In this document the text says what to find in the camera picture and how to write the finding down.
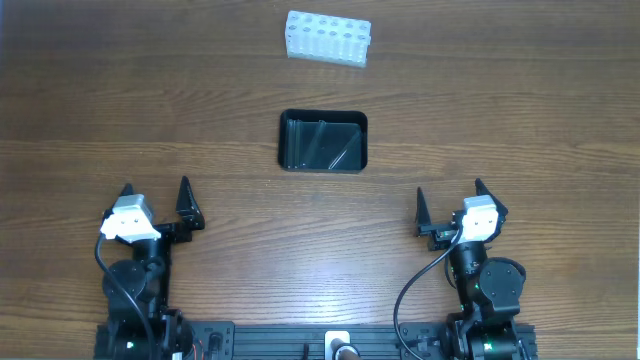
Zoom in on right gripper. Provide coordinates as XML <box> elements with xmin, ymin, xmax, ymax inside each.
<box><xmin>414</xmin><ymin>177</ymin><xmax>510</xmax><ymax>252</ymax></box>

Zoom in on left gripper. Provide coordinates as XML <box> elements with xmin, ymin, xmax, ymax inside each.
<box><xmin>118</xmin><ymin>175</ymin><xmax>206</xmax><ymax>245</ymax></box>

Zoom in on clear test tube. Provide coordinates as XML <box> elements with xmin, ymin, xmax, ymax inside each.
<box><xmin>286</xmin><ymin>118</ymin><xmax>296</xmax><ymax>170</ymax></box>
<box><xmin>327</xmin><ymin>130</ymin><xmax>362</xmax><ymax>170</ymax></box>
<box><xmin>293</xmin><ymin>119</ymin><xmax>303</xmax><ymax>170</ymax></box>
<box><xmin>303</xmin><ymin>119</ymin><xmax>327</xmax><ymax>169</ymax></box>

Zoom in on black tray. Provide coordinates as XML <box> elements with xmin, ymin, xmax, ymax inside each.
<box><xmin>277</xmin><ymin>108</ymin><xmax>369</xmax><ymax>175</ymax></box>

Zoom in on white test tube rack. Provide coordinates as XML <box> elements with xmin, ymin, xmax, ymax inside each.
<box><xmin>284</xmin><ymin>10</ymin><xmax>372</xmax><ymax>69</ymax></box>

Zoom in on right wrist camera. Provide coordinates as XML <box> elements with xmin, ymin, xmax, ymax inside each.
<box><xmin>456</xmin><ymin>194</ymin><xmax>501</xmax><ymax>245</ymax></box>

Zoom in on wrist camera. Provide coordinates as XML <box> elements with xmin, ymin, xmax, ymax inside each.
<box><xmin>99</xmin><ymin>194</ymin><xmax>163</xmax><ymax>245</ymax></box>
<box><xmin>456</xmin><ymin>194</ymin><xmax>501</xmax><ymax>245</ymax></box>

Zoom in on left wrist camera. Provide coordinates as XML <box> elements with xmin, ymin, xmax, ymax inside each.
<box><xmin>99</xmin><ymin>194</ymin><xmax>163</xmax><ymax>245</ymax></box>

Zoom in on black cable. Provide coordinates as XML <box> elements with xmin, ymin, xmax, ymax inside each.
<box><xmin>94</xmin><ymin>233</ymin><xmax>157</xmax><ymax>360</ymax></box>
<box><xmin>392</xmin><ymin>227</ymin><xmax>464</xmax><ymax>360</ymax></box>

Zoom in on mounting rail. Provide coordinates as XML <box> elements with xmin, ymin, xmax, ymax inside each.
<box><xmin>94</xmin><ymin>321</ymin><xmax>539</xmax><ymax>360</ymax></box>

